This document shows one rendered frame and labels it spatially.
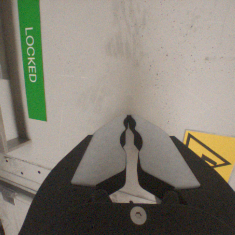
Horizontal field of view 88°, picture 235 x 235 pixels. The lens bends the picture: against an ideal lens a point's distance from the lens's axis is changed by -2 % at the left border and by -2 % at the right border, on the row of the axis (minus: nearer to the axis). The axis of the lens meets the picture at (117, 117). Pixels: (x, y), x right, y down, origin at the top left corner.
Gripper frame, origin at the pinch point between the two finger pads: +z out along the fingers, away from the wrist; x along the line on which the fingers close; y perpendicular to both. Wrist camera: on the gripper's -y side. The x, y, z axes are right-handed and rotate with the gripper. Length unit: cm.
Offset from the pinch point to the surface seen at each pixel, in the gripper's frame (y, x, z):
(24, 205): 28.4, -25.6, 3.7
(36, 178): 21.3, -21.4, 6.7
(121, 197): 18.8, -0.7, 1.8
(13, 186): 26.4, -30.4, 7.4
